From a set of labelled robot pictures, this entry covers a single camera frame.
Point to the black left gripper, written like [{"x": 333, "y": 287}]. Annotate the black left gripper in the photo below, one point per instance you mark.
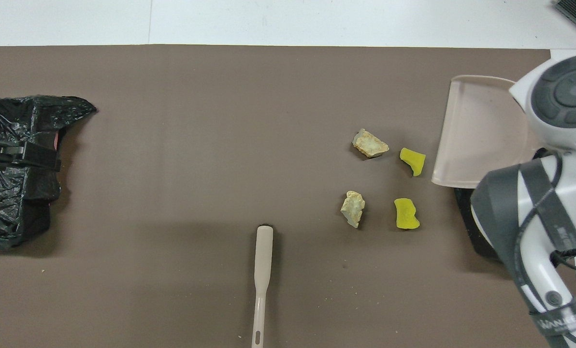
[{"x": 5, "y": 154}]

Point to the beige hand brush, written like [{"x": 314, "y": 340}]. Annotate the beige hand brush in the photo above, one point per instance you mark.
[{"x": 264, "y": 251}]

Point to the large pale foam chunk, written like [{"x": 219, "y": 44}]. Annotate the large pale foam chunk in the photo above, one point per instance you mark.
[{"x": 370, "y": 144}]

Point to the notched yellow sponge piece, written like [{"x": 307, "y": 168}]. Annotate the notched yellow sponge piece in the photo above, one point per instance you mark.
[{"x": 413, "y": 160}]

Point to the beige plastic dustpan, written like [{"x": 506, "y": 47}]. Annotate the beige plastic dustpan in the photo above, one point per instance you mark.
[{"x": 481, "y": 130}]

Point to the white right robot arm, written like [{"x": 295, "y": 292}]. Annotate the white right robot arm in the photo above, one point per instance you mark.
[{"x": 568, "y": 96}]

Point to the black bag lined bin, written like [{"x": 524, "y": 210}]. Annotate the black bag lined bin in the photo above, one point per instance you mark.
[
  {"x": 467, "y": 222},
  {"x": 7, "y": 212}
]

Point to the brown table mat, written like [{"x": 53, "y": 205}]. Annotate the brown table mat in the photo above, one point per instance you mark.
[{"x": 172, "y": 121}]

